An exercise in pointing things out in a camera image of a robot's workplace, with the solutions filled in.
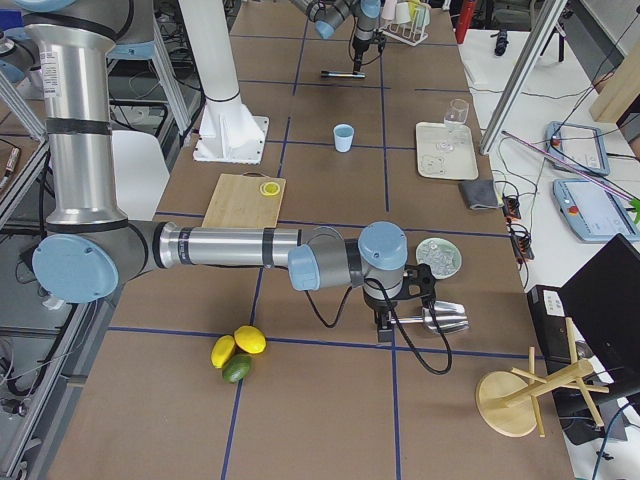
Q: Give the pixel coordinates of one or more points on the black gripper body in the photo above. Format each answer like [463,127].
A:
[379,307]
[360,44]

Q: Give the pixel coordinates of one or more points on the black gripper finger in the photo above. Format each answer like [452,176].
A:
[357,62]
[384,332]

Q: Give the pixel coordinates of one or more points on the steel muddler black tip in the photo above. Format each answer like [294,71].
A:
[342,75]

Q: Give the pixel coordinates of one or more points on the white cup in rack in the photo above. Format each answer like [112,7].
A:
[402,13]

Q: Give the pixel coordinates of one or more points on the light blue cup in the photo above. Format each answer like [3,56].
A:
[343,137]

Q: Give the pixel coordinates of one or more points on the lemon slice on board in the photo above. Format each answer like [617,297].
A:
[270,189]

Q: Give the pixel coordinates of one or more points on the green bowl of ice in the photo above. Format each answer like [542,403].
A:
[442,256]

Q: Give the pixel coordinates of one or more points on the metal ice scoop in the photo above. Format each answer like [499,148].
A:
[449,318]

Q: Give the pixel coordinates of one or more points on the grey folded cloth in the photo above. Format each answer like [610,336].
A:
[480,194]

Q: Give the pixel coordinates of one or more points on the red cylinder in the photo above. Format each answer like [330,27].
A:
[464,20]

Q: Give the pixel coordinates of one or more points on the clear glass on tray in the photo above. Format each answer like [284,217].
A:
[445,146]

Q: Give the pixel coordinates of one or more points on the cream bear tray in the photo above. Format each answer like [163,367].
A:
[444,155]

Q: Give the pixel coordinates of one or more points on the yellow lemons at edge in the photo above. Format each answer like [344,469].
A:
[246,338]

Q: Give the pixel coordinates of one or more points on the wooden stand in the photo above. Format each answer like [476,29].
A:
[508,400]

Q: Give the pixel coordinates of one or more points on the green lime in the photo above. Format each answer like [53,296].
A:
[237,368]

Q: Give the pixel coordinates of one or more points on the black monitor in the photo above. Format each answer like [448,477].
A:
[602,298]

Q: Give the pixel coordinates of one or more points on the blue teach pendant near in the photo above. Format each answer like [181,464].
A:
[591,213]

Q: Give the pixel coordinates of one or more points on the blue teach pendant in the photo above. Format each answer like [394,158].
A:
[580,146]
[591,213]

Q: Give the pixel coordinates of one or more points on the wooden cutting board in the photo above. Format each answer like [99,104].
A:
[237,203]

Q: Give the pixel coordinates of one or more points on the blue teach pendant far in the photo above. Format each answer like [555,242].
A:
[580,146]

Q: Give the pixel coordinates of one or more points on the white chair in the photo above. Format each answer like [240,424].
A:
[141,174]

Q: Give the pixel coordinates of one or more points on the white wire cup rack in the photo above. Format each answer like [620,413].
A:
[412,33]

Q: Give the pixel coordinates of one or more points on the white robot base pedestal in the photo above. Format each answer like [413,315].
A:
[228,131]

